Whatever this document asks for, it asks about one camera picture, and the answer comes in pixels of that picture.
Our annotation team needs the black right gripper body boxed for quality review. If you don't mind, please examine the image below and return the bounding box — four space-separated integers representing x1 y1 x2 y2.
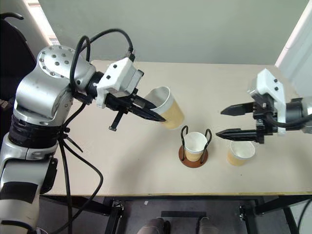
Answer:
252 94 279 145

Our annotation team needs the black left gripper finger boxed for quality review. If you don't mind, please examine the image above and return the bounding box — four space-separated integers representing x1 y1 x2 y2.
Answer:
127 106 167 123
133 95 157 110

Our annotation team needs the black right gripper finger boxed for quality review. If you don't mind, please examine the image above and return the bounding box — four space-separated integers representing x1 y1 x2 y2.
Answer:
220 101 255 117
215 128 258 142

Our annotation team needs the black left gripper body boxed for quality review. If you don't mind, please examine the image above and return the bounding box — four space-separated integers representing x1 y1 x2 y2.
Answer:
104 88 139 132

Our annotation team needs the tan and white paper cup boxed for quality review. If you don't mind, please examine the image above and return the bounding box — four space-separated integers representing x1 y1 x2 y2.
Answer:
143 86 185 130
184 131 207 162
227 140 256 167

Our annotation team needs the black chair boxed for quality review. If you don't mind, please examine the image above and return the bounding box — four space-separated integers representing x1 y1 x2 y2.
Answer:
0 12 38 104

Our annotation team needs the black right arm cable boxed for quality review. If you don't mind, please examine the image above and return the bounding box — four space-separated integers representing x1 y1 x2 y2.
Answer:
266 113 309 129

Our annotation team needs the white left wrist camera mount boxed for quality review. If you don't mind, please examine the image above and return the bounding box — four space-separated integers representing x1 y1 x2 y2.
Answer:
96 58 144 108

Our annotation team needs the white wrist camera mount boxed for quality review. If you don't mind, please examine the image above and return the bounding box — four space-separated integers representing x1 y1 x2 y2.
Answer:
96 58 144 108
247 68 286 136

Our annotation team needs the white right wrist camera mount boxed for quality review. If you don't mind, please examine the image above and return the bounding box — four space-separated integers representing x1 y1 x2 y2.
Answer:
247 68 286 136

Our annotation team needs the black wire cup holder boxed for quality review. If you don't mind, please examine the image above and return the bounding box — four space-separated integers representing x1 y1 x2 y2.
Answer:
178 125 212 169

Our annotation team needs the black metal table frame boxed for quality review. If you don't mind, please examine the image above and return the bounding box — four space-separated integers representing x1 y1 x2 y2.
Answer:
39 194 312 234

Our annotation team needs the thin black floor cable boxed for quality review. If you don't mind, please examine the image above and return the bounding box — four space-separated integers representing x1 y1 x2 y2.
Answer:
295 197 312 234

